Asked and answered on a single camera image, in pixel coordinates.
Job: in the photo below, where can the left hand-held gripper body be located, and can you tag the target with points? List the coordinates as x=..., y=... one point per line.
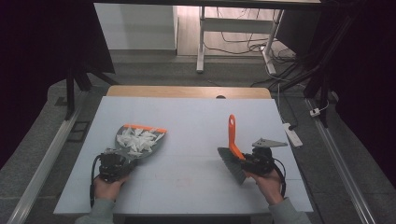
x=111, y=166

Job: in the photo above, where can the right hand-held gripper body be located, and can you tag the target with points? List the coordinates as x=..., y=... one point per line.
x=264, y=161

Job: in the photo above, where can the pile of white paper scraps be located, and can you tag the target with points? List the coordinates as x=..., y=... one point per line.
x=137, y=141

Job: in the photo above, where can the grey dustpan with orange edge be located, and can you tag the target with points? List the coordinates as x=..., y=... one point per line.
x=158, y=146

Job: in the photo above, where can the person's left hand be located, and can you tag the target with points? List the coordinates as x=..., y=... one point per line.
x=107, y=189

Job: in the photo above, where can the person's right hand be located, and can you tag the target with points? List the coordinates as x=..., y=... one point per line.
x=271, y=186

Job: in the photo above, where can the white power strip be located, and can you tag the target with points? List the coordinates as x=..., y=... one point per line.
x=292, y=135

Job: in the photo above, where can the black metal stand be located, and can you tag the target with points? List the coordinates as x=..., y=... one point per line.
x=71, y=93
x=320, y=81

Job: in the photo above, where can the wooden table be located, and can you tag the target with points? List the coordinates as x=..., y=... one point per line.
x=186, y=92

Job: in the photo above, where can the white cabinet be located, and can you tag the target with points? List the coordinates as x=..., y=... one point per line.
x=137, y=26

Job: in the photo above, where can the black floor bracket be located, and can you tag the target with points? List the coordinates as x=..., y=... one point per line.
x=79, y=131

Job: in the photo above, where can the aluminium rail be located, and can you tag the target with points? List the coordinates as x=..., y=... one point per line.
x=46, y=161
x=339, y=168

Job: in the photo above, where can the white desk frame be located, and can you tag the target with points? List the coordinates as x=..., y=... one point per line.
x=236, y=25

